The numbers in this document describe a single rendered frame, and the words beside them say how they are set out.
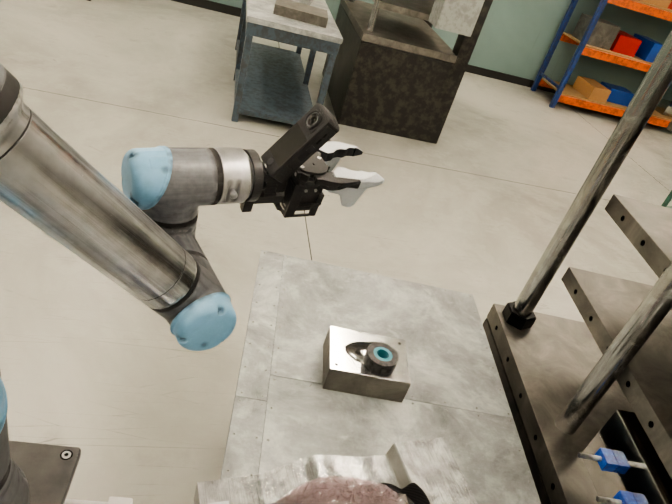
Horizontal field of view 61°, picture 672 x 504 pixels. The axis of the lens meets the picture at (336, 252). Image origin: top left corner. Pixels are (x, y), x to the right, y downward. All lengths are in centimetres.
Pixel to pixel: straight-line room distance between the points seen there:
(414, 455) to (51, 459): 66
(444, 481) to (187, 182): 77
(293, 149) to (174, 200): 17
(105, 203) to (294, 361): 94
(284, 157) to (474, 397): 97
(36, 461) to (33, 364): 155
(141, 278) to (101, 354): 188
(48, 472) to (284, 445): 52
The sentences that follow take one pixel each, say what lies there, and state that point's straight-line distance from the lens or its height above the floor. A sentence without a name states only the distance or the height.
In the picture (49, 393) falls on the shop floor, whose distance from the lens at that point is 237.
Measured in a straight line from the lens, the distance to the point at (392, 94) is 506.
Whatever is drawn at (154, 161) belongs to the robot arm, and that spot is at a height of 147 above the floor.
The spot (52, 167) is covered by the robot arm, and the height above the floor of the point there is 154.
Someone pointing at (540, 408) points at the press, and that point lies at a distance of 167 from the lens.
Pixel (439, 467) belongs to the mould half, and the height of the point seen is 91.
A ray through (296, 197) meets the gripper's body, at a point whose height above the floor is 142.
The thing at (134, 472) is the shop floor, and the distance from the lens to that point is 216.
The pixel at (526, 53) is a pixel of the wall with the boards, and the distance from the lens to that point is 855.
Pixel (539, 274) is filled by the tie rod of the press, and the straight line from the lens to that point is 181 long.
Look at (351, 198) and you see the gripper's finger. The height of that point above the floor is 141.
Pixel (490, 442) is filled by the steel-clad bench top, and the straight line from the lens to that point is 148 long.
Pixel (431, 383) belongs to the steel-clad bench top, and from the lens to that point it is 153.
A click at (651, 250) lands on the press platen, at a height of 127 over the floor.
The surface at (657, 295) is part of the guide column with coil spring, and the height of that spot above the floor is 124.
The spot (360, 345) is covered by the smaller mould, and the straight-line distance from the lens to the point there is 145.
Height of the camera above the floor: 181
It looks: 33 degrees down
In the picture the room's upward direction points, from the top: 18 degrees clockwise
